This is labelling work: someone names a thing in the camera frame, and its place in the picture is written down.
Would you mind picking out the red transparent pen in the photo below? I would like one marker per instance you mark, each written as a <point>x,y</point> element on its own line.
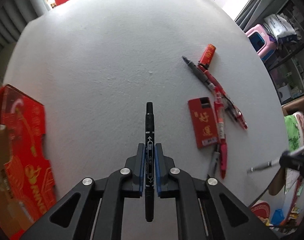
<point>219,113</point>

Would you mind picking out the green patterned cushion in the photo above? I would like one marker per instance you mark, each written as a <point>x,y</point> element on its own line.
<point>294,132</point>

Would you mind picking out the red gel pen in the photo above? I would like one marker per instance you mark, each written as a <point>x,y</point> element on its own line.
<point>230,107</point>

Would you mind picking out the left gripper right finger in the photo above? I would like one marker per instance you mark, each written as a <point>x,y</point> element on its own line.
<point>205,209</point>

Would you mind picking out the red box lighter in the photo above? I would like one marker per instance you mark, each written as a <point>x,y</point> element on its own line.
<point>204,123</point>

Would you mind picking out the black grey gel pen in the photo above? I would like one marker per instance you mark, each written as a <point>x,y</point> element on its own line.
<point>199,74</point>

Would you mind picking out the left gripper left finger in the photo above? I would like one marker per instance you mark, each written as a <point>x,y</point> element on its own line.
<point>93,209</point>

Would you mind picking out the grey curtain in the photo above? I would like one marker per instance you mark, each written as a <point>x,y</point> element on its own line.
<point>15,15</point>

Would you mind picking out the black yellow pen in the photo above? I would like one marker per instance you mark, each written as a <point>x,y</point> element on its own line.
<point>214,162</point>

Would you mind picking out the black marker pen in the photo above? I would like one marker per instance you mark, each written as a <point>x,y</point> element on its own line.
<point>149,162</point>

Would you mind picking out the red cardboard box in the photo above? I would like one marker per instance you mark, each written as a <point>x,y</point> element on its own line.
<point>26,179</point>

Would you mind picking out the pink plastic stool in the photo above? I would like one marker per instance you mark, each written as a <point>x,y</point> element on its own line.
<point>262,41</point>

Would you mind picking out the white silver pen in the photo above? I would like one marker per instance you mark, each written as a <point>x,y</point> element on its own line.
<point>275,162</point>

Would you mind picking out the long red lighter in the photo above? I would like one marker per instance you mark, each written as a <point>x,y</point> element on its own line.
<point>207,56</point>

